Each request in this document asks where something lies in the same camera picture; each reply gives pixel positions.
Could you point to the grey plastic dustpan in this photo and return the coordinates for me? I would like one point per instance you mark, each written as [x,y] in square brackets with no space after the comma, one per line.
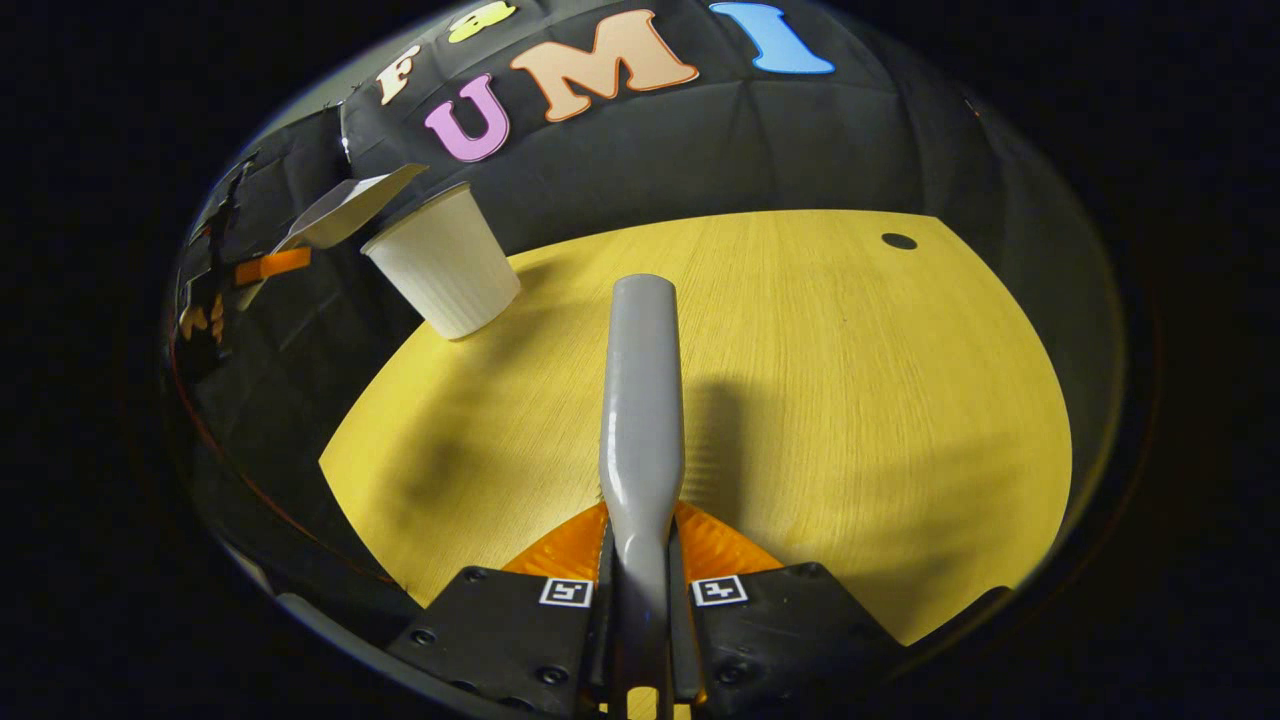
[345,210]

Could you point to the black backdrop cloth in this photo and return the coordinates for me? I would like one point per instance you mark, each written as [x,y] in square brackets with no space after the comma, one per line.
[700,150]

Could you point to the small grey broom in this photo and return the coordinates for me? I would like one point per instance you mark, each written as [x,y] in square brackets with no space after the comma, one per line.
[640,400]

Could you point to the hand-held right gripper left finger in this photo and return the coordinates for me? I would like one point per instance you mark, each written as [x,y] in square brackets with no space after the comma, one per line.
[500,630]

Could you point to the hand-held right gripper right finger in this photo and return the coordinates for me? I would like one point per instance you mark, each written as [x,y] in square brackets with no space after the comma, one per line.
[790,630]

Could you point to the dark stand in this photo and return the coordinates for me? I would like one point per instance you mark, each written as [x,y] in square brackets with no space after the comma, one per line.
[228,205]

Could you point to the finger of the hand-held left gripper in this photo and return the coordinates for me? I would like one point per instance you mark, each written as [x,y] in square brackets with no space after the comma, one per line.
[275,266]

